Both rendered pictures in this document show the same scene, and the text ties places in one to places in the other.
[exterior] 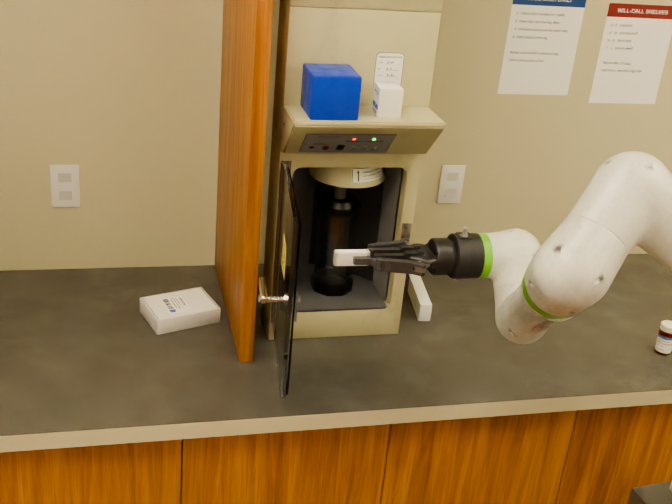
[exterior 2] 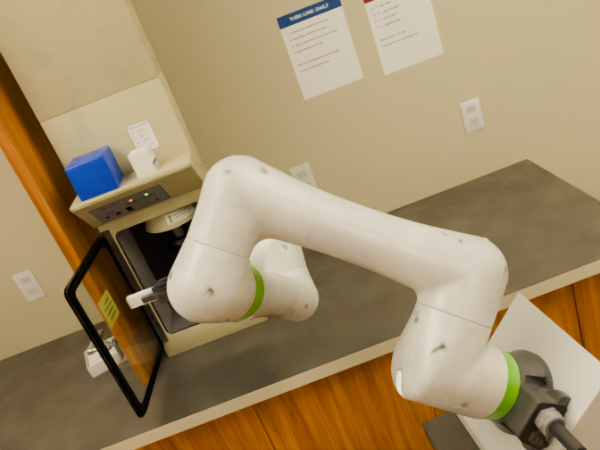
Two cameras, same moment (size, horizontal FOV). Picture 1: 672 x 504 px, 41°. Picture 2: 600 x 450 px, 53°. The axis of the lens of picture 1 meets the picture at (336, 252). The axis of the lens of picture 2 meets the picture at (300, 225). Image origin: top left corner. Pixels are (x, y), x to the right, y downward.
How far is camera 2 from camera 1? 94 cm
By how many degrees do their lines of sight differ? 15
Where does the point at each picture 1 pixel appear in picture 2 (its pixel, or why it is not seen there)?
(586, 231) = (187, 252)
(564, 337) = not seen: hidden behind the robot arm
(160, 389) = (77, 429)
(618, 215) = (210, 227)
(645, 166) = (223, 171)
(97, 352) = (48, 406)
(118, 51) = (13, 185)
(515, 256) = (267, 252)
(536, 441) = (388, 379)
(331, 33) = (82, 128)
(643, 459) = not seen: hidden behind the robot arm
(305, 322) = (189, 336)
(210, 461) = not seen: outside the picture
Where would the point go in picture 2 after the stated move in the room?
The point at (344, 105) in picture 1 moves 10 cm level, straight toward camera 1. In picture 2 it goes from (101, 181) to (83, 198)
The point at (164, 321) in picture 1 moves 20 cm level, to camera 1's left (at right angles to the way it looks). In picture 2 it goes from (93, 367) to (39, 379)
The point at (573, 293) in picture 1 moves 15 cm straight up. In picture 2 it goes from (192, 312) to (151, 232)
